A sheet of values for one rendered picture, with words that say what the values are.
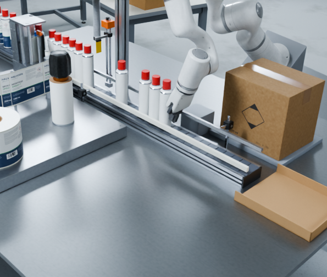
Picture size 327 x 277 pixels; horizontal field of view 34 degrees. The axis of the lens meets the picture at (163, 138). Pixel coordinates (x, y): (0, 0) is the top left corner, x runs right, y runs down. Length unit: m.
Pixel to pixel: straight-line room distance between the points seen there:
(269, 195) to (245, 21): 0.75
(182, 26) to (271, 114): 0.46
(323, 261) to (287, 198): 0.78
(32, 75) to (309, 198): 1.21
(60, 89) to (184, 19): 0.56
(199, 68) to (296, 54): 0.74
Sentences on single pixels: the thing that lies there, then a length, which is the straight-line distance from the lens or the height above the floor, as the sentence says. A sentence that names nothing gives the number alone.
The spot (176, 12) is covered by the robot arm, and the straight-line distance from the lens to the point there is 1.95.
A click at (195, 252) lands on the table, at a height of 0.83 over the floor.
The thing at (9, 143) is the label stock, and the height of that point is 0.97.
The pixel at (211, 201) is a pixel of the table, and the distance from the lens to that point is 1.88.
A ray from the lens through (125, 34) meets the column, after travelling 2.46.
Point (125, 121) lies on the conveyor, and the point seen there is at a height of 0.85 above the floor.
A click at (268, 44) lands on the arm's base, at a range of 2.47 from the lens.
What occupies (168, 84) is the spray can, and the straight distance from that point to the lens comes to 2.10.
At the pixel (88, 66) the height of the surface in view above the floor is 1.00.
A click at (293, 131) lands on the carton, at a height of 0.96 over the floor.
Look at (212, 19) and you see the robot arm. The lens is 2.30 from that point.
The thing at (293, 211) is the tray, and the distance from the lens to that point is 1.88.
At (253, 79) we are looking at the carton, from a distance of 2.09.
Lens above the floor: 1.94
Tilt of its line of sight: 30 degrees down
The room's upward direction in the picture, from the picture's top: 3 degrees clockwise
